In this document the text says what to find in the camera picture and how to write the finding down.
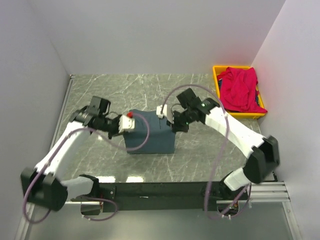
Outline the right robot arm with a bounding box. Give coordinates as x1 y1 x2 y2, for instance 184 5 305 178
167 88 280 200

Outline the black base beam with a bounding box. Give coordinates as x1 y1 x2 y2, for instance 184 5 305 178
69 181 249 214

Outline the red t-shirt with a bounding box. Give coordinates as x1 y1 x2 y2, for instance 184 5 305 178
216 66 268 114

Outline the aluminium rail frame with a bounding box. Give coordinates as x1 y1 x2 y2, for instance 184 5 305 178
20 73 302 240

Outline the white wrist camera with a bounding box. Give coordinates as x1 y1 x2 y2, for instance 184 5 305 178
118 112 135 134
156 104 174 124

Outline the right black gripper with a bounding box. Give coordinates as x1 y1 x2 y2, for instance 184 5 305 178
167 108 194 133

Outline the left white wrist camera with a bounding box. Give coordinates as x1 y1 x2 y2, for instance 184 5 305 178
118 112 135 134

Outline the blue-grey t-shirt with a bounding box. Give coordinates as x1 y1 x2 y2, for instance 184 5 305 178
123 109 176 155

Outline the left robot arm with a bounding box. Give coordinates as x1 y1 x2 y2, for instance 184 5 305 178
20 96 121 212

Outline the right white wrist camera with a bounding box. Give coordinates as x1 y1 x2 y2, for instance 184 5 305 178
156 104 174 124

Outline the yellow plastic bin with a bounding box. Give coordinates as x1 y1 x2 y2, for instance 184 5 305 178
212 65 266 119

